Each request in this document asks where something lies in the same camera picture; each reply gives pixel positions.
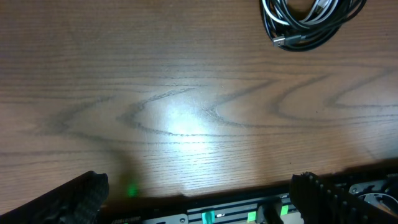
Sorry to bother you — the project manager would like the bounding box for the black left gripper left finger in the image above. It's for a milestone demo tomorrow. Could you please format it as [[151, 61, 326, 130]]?
[[1, 171, 109, 224]]

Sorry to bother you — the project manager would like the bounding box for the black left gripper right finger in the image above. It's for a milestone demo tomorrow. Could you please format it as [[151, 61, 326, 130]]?
[[289, 172, 397, 224]]

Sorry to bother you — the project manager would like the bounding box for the black USB cable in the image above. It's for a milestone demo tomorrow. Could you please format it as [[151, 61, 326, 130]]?
[[259, 0, 368, 52]]

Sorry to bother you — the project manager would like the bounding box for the white USB cable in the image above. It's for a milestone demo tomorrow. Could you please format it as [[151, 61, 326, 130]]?
[[261, 0, 340, 26]]

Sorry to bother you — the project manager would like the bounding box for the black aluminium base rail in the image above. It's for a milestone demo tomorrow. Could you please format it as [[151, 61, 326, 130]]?
[[102, 167, 398, 224]]

